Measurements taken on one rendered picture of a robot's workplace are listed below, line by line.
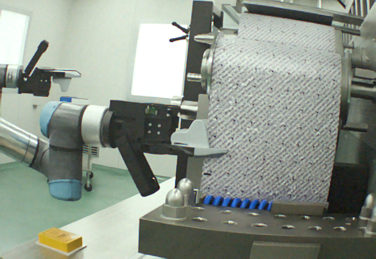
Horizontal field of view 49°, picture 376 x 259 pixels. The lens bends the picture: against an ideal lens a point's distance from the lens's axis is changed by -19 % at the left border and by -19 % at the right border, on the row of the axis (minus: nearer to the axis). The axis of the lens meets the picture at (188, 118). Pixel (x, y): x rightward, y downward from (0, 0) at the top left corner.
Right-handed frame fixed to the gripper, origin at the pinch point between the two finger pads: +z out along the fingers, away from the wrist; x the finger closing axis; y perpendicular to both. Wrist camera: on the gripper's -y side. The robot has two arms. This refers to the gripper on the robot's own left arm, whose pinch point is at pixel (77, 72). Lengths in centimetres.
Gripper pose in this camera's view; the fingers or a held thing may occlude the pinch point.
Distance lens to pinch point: 138.9
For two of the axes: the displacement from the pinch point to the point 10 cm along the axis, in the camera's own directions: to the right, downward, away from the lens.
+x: 2.3, 2.1, -9.5
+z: 9.6, 0.8, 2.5
